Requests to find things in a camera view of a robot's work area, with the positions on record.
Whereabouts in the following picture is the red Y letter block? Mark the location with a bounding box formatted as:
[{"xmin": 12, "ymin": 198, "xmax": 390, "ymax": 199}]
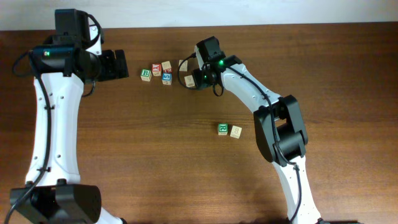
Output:
[{"xmin": 151, "ymin": 63, "xmax": 162, "ymax": 77}]

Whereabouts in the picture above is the wooden block engraved top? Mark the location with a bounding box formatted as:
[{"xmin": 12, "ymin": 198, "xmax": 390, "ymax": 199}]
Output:
[{"xmin": 230, "ymin": 126, "xmax": 242, "ymax": 139}]

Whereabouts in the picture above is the green R letter block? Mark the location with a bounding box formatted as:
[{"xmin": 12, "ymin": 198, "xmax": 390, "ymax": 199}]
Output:
[{"xmin": 218, "ymin": 123, "xmax": 228, "ymax": 135}]

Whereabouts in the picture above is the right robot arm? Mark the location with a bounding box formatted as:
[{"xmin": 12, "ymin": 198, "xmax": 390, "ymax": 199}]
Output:
[{"xmin": 193, "ymin": 37, "xmax": 324, "ymax": 224}]

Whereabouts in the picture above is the wooden block with red side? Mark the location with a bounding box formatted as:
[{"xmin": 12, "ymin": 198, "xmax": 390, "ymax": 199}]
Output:
[{"xmin": 161, "ymin": 61, "xmax": 172, "ymax": 73}]

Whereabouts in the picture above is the left black cable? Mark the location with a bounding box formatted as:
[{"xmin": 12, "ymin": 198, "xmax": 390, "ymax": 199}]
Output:
[{"xmin": 2, "ymin": 51, "xmax": 53, "ymax": 224}]

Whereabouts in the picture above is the green B letter block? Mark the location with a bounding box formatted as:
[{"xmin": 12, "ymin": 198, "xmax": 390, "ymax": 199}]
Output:
[{"xmin": 140, "ymin": 69, "xmax": 152, "ymax": 82}]

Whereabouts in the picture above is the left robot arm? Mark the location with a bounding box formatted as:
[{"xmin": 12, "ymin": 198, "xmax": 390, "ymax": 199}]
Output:
[{"xmin": 10, "ymin": 9, "xmax": 129, "ymax": 223}]

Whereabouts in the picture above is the plain wooden apple block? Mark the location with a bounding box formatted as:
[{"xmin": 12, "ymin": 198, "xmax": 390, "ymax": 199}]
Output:
[{"xmin": 178, "ymin": 60, "xmax": 188, "ymax": 72}]

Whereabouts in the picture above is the blue 5 number block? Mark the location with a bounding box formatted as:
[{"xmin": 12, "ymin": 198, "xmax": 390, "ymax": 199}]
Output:
[{"xmin": 162, "ymin": 73, "xmax": 172, "ymax": 85}]

